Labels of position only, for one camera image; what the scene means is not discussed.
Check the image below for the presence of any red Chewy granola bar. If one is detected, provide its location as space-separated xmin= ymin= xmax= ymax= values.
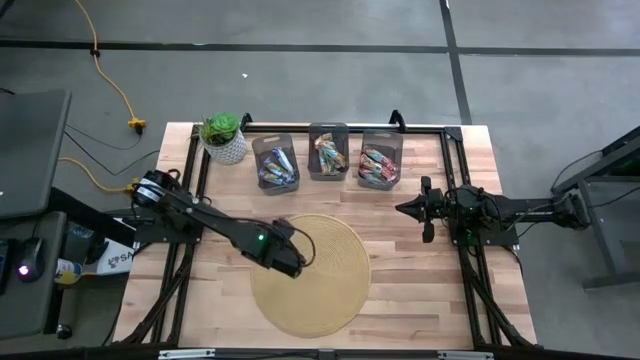
xmin=362 ymin=152 xmax=396 ymax=181
xmin=372 ymin=146 xmax=400 ymax=174
xmin=359 ymin=167 xmax=391 ymax=184

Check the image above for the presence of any black desk stand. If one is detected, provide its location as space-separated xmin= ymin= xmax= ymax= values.
xmin=549 ymin=124 xmax=640 ymax=291

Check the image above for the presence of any yellow extension cord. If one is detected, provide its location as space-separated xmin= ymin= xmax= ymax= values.
xmin=58 ymin=156 xmax=144 ymax=196
xmin=73 ymin=0 xmax=148 ymax=135

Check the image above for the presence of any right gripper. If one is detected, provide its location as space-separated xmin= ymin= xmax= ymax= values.
xmin=394 ymin=175 xmax=454 ymax=245

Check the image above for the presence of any dark grey desk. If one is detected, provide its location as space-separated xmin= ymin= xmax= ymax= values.
xmin=0 ymin=88 xmax=72 ymax=341

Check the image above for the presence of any silver frame bracket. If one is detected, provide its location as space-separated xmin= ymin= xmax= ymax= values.
xmin=158 ymin=348 xmax=216 ymax=360
xmin=437 ymin=349 xmax=494 ymax=360

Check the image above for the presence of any blue Chewy granola bar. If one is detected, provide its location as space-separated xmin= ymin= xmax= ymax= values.
xmin=276 ymin=146 xmax=297 ymax=175
xmin=262 ymin=149 xmax=286 ymax=176
xmin=259 ymin=157 xmax=291 ymax=186

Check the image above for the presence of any black computer mouse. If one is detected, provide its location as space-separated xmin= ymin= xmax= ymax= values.
xmin=16 ymin=236 xmax=47 ymax=284

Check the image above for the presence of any round woven straw placemat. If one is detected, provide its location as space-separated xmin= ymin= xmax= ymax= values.
xmin=249 ymin=213 xmax=373 ymax=339

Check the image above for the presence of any yellow blue bottle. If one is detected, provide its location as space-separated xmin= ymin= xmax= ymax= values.
xmin=53 ymin=257 xmax=84 ymax=286

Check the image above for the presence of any white printed bag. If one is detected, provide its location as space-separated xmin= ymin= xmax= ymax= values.
xmin=93 ymin=238 xmax=136 ymax=277

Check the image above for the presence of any black aluminium table frame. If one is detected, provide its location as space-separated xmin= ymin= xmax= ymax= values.
xmin=112 ymin=122 xmax=540 ymax=351

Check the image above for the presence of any succulent in white patterned pot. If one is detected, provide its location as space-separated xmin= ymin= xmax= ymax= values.
xmin=198 ymin=111 xmax=249 ymax=166

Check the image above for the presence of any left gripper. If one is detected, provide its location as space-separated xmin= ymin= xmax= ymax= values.
xmin=252 ymin=219 xmax=306 ymax=279

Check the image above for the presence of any grey translucent plastic bin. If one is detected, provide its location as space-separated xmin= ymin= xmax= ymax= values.
xmin=307 ymin=122 xmax=350 ymax=182
xmin=357 ymin=129 xmax=404 ymax=192
xmin=251 ymin=133 xmax=301 ymax=197

